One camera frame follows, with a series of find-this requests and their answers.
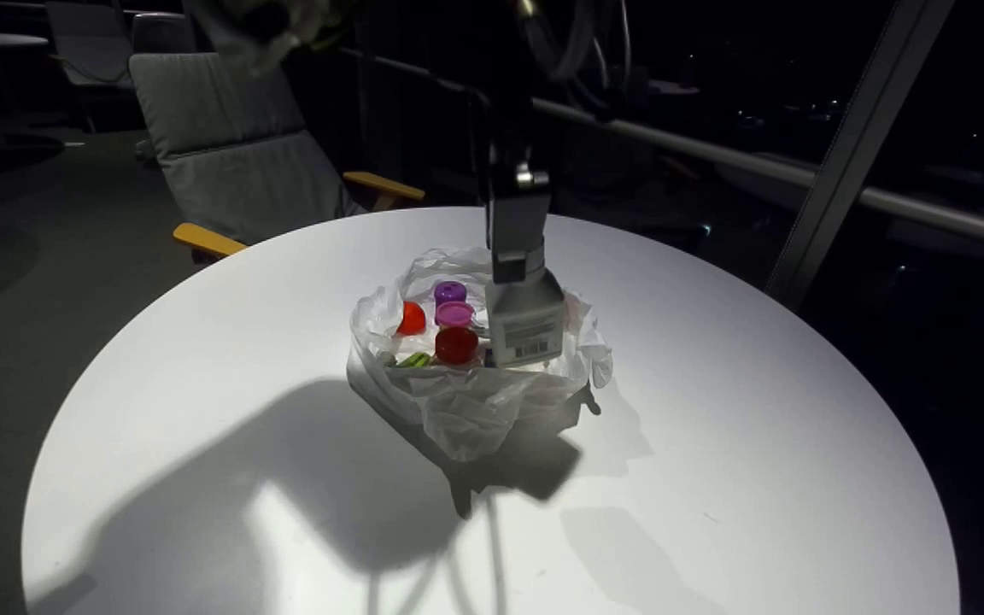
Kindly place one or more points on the metal window railing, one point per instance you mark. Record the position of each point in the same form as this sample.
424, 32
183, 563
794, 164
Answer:
773, 169

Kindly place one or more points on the green object in bag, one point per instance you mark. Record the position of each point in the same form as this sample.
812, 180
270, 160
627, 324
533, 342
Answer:
418, 361

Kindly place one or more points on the white plastic bag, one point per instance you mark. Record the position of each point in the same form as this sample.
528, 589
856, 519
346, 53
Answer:
468, 410

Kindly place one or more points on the grey armchair wooden arms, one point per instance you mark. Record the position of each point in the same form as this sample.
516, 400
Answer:
239, 160

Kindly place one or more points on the red lid spice jar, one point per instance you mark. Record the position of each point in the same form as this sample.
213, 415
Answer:
457, 346

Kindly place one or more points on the red round object in bag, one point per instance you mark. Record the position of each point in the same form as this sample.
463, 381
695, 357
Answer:
410, 318

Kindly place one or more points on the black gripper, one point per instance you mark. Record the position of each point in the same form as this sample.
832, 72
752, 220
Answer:
515, 223

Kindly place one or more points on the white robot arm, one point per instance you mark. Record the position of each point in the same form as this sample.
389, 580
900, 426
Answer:
569, 51

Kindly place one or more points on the white square plastic bottle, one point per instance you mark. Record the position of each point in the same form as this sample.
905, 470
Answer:
528, 318

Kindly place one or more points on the purple lid play-doh can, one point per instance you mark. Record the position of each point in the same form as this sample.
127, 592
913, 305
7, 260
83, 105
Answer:
451, 316
447, 292

